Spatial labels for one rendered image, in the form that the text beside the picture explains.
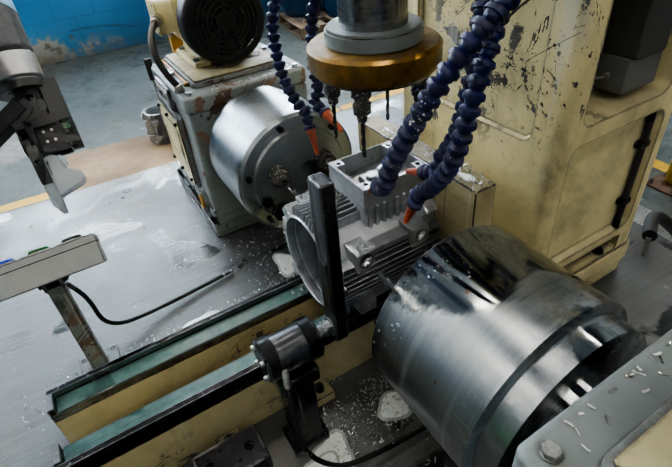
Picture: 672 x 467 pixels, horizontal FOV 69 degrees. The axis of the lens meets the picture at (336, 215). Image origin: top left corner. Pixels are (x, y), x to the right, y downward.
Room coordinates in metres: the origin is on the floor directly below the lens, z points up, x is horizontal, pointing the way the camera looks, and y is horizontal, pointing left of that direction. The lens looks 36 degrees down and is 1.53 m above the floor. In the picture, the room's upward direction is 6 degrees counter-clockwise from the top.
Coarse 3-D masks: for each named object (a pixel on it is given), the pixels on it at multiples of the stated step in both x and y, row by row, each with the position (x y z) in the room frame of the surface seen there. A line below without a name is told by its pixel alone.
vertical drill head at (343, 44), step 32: (352, 0) 0.62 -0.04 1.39; (384, 0) 0.61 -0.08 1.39; (352, 32) 0.62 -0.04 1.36; (384, 32) 0.60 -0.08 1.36; (416, 32) 0.61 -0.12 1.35; (320, 64) 0.60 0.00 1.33; (352, 64) 0.57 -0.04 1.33; (384, 64) 0.56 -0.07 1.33; (416, 64) 0.57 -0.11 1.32; (352, 96) 0.59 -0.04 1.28; (416, 96) 0.63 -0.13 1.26
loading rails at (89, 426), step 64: (256, 320) 0.57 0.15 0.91; (320, 320) 0.55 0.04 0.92; (64, 384) 0.46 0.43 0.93; (128, 384) 0.47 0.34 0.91; (192, 384) 0.45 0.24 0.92; (256, 384) 0.46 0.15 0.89; (320, 384) 0.49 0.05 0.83; (64, 448) 0.37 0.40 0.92; (128, 448) 0.37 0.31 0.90; (192, 448) 0.40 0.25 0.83
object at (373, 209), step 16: (384, 144) 0.71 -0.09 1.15; (336, 160) 0.67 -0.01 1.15; (352, 160) 0.69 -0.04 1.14; (368, 160) 0.70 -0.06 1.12; (416, 160) 0.66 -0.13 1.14; (336, 176) 0.65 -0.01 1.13; (368, 176) 0.63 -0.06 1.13; (400, 176) 0.61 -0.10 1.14; (416, 176) 0.63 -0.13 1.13; (352, 192) 0.61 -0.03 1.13; (400, 192) 0.61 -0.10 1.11; (368, 208) 0.58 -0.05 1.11; (384, 208) 0.59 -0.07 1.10; (400, 208) 0.61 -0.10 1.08; (368, 224) 0.58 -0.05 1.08
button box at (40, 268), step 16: (80, 240) 0.61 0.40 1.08; (96, 240) 0.62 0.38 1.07; (32, 256) 0.58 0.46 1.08; (48, 256) 0.59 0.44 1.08; (64, 256) 0.59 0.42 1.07; (80, 256) 0.60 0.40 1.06; (96, 256) 0.60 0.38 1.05; (0, 272) 0.56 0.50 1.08; (16, 272) 0.56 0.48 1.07; (32, 272) 0.57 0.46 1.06; (48, 272) 0.57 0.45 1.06; (64, 272) 0.58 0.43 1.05; (0, 288) 0.54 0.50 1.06; (16, 288) 0.55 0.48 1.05; (32, 288) 0.55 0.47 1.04
